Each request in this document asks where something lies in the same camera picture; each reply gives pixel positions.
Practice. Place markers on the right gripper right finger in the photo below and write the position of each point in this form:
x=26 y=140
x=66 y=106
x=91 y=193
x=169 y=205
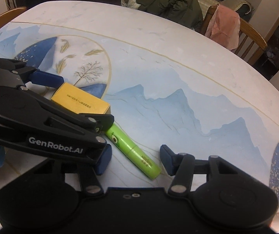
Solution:
x=219 y=189

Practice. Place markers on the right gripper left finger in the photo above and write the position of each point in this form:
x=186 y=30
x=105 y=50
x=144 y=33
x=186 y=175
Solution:
x=49 y=198

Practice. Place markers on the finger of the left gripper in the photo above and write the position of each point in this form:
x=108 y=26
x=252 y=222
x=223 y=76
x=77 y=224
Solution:
x=103 y=121
x=15 y=73

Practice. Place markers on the green tube keychain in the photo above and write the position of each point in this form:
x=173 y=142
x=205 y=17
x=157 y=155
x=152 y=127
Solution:
x=133 y=152

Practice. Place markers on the yellow rectangular box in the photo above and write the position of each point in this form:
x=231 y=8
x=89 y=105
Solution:
x=79 y=101

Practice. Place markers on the olive green jacket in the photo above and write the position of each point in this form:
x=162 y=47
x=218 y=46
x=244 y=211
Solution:
x=185 y=12

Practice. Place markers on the pink cloth on chair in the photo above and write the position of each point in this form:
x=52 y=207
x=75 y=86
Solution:
x=224 y=27

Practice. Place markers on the wooden chair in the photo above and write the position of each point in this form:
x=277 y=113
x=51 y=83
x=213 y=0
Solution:
x=251 y=36

